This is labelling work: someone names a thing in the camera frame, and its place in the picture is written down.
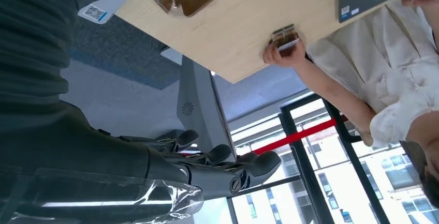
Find person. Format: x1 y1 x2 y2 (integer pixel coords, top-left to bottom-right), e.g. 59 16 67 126
263 0 439 210

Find clear plastic film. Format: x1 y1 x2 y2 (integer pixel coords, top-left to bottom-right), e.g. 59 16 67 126
0 167 204 224

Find red barrier belt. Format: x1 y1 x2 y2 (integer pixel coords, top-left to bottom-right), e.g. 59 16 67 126
254 117 339 156

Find black window frame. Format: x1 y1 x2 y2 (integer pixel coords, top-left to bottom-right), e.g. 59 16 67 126
226 94 392 224

